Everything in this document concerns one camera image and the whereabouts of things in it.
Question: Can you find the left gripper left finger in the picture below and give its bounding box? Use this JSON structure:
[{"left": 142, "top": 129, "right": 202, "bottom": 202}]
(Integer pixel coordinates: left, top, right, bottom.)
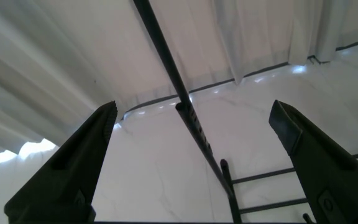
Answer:
[{"left": 4, "top": 100, "right": 119, "bottom": 224}]

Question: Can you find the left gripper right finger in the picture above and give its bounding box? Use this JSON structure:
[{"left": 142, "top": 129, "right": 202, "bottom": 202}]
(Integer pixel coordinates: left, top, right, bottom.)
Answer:
[{"left": 268, "top": 99, "right": 358, "bottom": 224}]

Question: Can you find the black clothes rack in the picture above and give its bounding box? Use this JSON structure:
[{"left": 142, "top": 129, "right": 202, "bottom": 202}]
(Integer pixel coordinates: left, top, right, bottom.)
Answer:
[{"left": 132, "top": 0, "right": 358, "bottom": 224}]

